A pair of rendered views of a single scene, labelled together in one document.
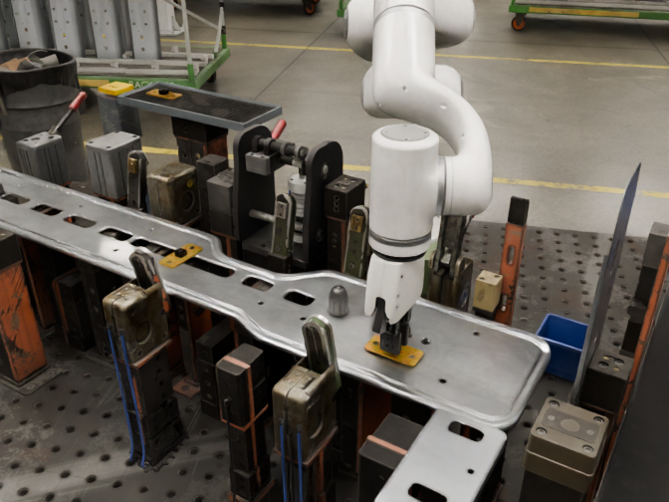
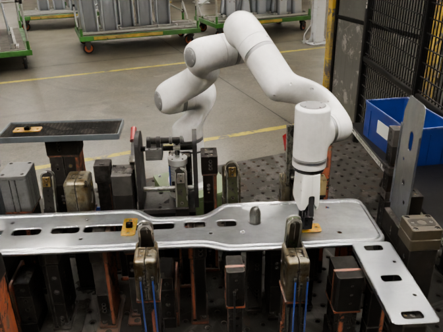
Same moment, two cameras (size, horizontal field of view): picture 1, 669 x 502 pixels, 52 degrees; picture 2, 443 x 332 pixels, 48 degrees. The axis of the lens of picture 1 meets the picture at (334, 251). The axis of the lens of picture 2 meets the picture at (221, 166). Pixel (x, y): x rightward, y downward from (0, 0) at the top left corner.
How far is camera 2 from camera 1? 0.73 m
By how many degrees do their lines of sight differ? 31
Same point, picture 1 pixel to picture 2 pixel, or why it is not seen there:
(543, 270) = (264, 182)
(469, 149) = (336, 107)
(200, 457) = not seen: outside the picture
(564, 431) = (423, 225)
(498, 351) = (345, 211)
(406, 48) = (281, 63)
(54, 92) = not seen: outside the picture
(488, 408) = (370, 235)
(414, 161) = (327, 117)
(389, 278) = (316, 184)
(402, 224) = (322, 152)
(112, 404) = not seen: outside the picture
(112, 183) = (28, 200)
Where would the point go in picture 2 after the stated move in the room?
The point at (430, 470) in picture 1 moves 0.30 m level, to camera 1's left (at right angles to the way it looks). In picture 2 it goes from (380, 268) to (283, 321)
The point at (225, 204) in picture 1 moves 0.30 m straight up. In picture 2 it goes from (127, 188) to (117, 89)
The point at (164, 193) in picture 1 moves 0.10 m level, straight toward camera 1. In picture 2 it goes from (82, 193) to (103, 204)
